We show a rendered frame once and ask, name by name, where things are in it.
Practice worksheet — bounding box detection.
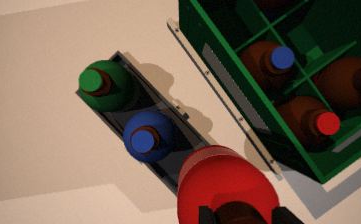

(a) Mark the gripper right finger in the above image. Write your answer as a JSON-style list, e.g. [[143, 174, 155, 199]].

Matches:
[[271, 206, 304, 224]]

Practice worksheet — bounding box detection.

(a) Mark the dark grey narrow tray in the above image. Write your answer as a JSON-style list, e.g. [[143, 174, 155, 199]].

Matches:
[[90, 51, 210, 197]]

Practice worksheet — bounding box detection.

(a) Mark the green bottle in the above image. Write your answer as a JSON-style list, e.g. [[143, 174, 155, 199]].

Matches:
[[79, 60, 141, 113]]

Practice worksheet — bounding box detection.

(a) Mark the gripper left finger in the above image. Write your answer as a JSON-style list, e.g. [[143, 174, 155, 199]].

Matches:
[[198, 206, 217, 224]]

